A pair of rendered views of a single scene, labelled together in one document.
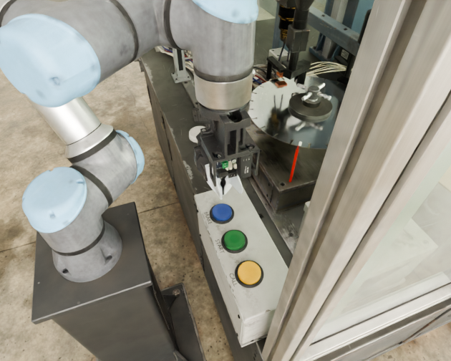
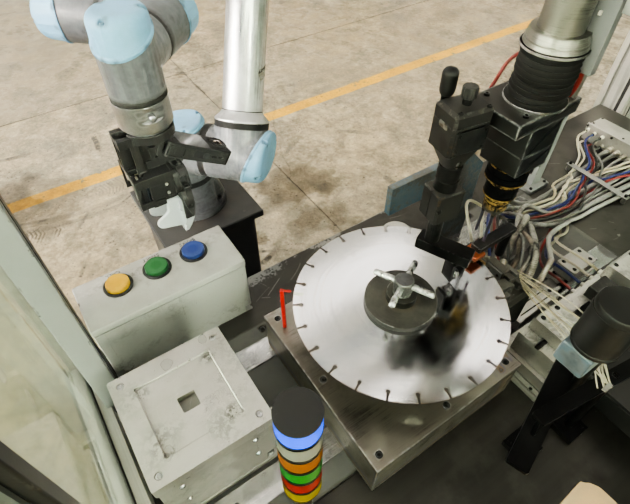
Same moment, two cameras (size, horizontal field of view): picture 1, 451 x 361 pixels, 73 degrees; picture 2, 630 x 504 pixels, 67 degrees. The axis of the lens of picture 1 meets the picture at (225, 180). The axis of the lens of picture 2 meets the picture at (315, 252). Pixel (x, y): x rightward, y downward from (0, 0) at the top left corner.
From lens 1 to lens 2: 0.78 m
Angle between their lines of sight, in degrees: 50
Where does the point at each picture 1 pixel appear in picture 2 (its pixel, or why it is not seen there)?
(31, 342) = not seen: hidden behind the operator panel
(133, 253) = (197, 229)
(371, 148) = not seen: outside the picture
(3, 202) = (355, 161)
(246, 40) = (106, 75)
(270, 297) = (91, 306)
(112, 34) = (75, 16)
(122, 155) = (237, 148)
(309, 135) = (322, 304)
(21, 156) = (421, 142)
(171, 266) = not seen: hidden behind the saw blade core
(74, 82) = (43, 28)
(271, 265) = (127, 302)
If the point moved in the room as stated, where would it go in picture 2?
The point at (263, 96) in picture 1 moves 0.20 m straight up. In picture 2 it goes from (404, 241) to (423, 144)
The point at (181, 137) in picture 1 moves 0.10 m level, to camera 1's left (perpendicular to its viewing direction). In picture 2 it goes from (383, 219) to (370, 193)
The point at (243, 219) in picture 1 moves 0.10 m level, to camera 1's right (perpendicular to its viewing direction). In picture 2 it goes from (187, 270) to (190, 316)
